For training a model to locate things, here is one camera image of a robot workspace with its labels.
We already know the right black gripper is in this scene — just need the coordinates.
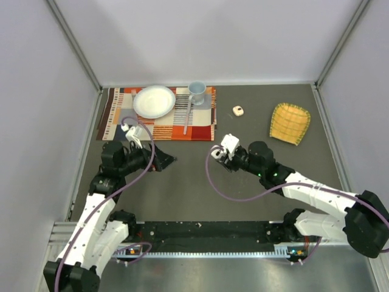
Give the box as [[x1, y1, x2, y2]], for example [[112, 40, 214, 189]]
[[217, 148, 264, 177]]

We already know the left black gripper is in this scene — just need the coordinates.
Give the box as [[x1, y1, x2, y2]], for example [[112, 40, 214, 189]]
[[119, 140, 177, 176]]

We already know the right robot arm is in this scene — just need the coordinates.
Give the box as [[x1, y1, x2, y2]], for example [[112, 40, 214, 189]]
[[210, 134, 388, 259]]

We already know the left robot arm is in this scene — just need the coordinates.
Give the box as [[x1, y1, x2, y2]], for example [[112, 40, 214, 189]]
[[43, 141, 176, 291]]

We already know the pink earbud case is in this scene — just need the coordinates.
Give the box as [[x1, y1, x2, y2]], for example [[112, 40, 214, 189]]
[[232, 106, 244, 117]]

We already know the patchwork placemat cloth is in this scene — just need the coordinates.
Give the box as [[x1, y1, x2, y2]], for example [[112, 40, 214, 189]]
[[96, 86, 216, 141]]

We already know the white plate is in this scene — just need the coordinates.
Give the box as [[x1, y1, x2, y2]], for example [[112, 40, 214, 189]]
[[133, 85, 176, 119]]

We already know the yellow woven basket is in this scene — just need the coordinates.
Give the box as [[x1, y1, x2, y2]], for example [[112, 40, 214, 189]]
[[269, 103, 311, 146]]

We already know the light blue cup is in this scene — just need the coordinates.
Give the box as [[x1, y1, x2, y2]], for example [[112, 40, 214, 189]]
[[188, 81, 207, 105]]

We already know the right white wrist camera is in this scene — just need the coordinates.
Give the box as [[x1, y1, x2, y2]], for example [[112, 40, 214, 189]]
[[211, 134, 240, 162]]

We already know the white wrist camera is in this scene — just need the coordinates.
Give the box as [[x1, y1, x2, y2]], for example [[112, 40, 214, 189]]
[[211, 134, 240, 162], [121, 123, 143, 149]]

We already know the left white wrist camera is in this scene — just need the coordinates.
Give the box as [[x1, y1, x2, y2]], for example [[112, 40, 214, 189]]
[[121, 123, 143, 149]]

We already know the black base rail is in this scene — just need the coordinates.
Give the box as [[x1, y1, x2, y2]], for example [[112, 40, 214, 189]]
[[129, 221, 317, 253]]

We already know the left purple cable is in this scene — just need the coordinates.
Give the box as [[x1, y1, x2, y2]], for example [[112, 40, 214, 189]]
[[53, 117, 156, 290]]

